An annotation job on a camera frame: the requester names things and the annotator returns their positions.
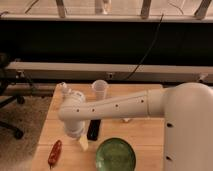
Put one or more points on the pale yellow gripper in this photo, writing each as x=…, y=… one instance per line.
x=84, y=142

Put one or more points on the red chili pepper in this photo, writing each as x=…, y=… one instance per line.
x=55, y=153

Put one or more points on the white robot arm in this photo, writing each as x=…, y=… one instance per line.
x=186, y=108

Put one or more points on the black rectangular phone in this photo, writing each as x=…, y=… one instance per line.
x=93, y=130

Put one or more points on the clear plastic cup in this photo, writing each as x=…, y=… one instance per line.
x=100, y=88

